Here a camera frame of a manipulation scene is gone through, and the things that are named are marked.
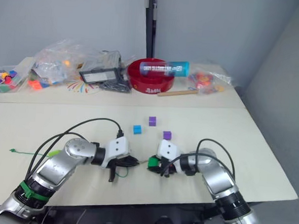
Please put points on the clear blue-capped tube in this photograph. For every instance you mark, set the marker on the clear blue-capped tube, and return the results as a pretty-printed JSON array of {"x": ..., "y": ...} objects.
[{"x": 164, "y": 68}]

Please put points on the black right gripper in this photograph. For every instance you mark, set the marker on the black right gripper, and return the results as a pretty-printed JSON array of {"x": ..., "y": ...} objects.
[{"x": 167, "y": 168}]

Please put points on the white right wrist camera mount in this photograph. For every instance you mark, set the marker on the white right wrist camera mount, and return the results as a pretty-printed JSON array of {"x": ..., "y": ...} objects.
[{"x": 168, "y": 149}]

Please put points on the clear box of coloured blocks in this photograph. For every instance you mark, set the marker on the clear box of coloured blocks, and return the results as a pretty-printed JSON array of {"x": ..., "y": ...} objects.
[{"x": 4, "y": 81}]

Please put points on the black vertical pole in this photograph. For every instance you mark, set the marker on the black vertical pole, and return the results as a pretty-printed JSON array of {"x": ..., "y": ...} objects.
[{"x": 150, "y": 23}]

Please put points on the blue block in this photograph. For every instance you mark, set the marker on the blue block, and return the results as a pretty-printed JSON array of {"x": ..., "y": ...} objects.
[{"x": 137, "y": 129}]

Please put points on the red plastic bowl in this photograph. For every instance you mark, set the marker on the red plastic bowl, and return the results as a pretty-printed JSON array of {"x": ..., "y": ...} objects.
[{"x": 151, "y": 85}]

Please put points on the grey black-framed box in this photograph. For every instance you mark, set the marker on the grey black-framed box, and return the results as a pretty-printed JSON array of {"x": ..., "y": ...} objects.
[{"x": 101, "y": 74}]

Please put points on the orange block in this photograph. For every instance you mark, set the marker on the orange block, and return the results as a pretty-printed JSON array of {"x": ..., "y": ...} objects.
[{"x": 35, "y": 85}]

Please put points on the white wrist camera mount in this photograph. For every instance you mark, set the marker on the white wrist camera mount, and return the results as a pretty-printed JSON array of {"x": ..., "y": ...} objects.
[
  {"x": 168, "y": 149},
  {"x": 118, "y": 146}
]

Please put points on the wooden stick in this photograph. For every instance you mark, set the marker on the wooden stick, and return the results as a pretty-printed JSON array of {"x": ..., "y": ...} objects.
[{"x": 178, "y": 93}]

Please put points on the black mesh item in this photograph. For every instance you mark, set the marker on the black mesh item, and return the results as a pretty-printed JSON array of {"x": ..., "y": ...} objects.
[{"x": 115, "y": 86}]

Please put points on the purple block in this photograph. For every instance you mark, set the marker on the purple block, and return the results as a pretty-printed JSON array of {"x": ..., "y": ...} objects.
[
  {"x": 152, "y": 121},
  {"x": 167, "y": 135}
]

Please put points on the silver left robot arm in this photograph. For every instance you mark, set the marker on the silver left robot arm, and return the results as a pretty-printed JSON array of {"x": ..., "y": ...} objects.
[{"x": 57, "y": 167}]

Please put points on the green lace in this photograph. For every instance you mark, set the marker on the green lace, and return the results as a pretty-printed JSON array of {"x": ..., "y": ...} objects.
[{"x": 22, "y": 151}]

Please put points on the crumpled clear plastic bag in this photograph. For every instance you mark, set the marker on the crumpled clear plastic bag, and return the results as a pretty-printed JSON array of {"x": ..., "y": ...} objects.
[{"x": 56, "y": 58}]

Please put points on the clear bag of coloured beads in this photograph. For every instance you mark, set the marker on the clear bag of coloured beads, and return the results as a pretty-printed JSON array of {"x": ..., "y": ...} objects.
[{"x": 207, "y": 80}]

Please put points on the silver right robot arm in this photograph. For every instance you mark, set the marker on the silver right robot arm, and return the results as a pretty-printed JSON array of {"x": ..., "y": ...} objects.
[{"x": 216, "y": 177}]

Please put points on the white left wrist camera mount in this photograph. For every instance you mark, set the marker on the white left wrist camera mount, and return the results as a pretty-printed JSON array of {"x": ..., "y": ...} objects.
[{"x": 118, "y": 146}]

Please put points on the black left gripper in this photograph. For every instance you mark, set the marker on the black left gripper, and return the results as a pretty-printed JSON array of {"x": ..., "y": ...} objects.
[{"x": 121, "y": 161}]

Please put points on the green block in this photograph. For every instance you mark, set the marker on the green block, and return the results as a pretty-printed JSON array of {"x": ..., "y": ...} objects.
[{"x": 153, "y": 163}]

